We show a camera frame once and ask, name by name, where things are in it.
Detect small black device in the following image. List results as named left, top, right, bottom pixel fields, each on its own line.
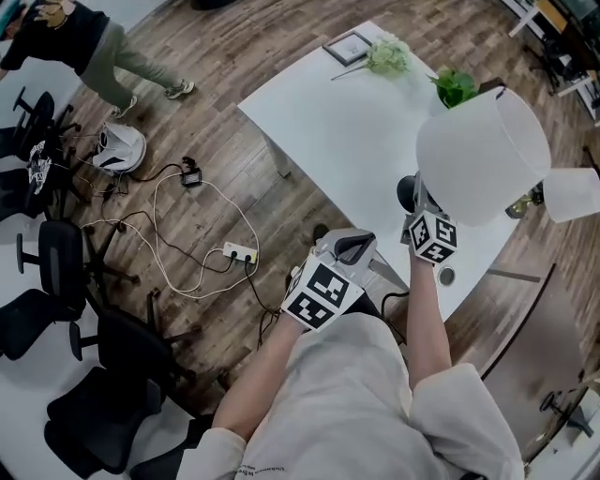
left=180, top=157, right=205, bottom=188

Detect person's light grey shirt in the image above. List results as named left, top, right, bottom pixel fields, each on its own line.
left=175, top=316, right=526, bottom=480

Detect large dark brown table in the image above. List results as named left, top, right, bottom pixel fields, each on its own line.
left=444, top=262, right=592, bottom=463

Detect black power cable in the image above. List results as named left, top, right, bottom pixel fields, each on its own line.
left=82, top=161, right=235, bottom=276
left=243, top=260, right=282, bottom=351

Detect black swivel office chair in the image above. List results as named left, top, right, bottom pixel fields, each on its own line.
left=529, top=39, right=587, bottom=95

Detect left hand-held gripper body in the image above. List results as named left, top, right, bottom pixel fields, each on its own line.
left=280, top=252, right=366, bottom=334

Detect white lamp with gold base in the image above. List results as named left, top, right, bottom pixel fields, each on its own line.
left=504, top=167, right=600, bottom=224

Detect green potted plant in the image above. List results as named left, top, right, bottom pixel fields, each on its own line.
left=428, top=66, right=480, bottom=110

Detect person's left forearm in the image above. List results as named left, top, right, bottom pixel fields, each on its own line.
left=210, top=313, right=306, bottom=444

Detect white power strip with cables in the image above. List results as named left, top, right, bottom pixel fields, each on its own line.
left=82, top=175, right=262, bottom=301

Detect white green flower bouquet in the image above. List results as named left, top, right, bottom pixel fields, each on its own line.
left=330, top=38, right=413, bottom=82

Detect cluster of black office chairs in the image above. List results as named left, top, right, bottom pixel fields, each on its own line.
left=0, top=86, right=212, bottom=480

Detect white rectangular table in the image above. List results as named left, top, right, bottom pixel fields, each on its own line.
left=236, top=20, right=526, bottom=325

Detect person's right forearm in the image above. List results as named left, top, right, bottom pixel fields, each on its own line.
left=405, top=255, right=454, bottom=390

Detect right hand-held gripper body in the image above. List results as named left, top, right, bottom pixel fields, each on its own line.
left=400, top=210, right=458, bottom=267

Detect black white gripper device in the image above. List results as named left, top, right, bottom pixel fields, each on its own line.
left=25, top=140, right=53, bottom=193

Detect person's black trousers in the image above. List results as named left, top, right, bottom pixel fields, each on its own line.
left=346, top=293, right=382, bottom=321

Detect black picture frame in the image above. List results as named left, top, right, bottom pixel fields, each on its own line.
left=322, top=30, right=375, bottom=67

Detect white shade table lamp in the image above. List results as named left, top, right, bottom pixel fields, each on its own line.
left=397, top=86, right=552, bottom=229

